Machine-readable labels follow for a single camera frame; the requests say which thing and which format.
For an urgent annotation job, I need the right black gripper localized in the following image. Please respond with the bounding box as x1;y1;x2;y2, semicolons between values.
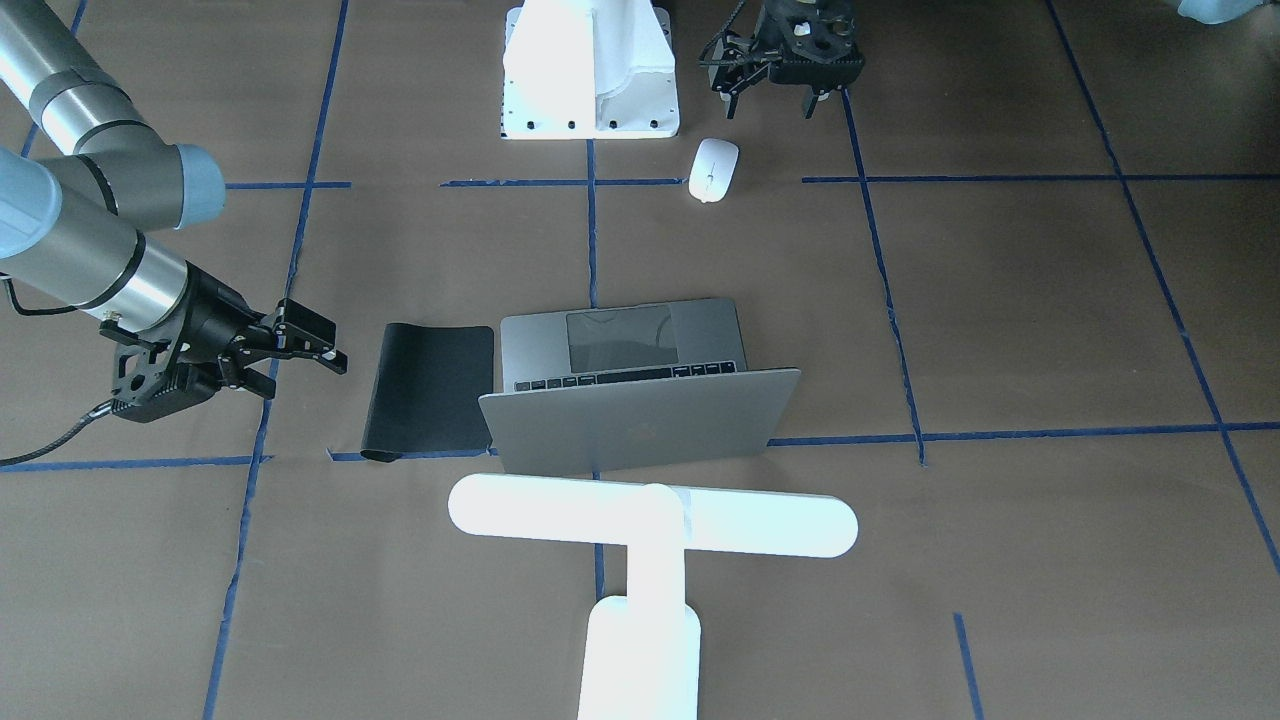
165;265;348;400

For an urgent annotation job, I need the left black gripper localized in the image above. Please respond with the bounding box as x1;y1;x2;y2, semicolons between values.
708;1;865;120

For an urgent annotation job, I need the black mouse pad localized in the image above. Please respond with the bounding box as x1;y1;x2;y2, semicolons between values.
360;322;495;462

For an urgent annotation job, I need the grey laptop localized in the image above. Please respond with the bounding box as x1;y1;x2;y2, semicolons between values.
479;299;803;477

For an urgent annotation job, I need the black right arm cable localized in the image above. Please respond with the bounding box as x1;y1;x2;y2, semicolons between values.
0;275;116;469

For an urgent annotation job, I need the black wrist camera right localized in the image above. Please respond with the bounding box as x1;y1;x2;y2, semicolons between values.
99;319;221;423

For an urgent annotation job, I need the white desk lamp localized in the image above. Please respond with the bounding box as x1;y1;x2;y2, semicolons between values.
448;473;859;719

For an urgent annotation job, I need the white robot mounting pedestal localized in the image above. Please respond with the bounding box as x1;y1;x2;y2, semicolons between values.
500;1;681;140

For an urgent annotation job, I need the white computer mouse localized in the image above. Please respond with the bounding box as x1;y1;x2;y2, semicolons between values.
687;138;740;202

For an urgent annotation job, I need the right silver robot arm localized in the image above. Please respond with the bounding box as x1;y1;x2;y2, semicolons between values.
1;1;348;419

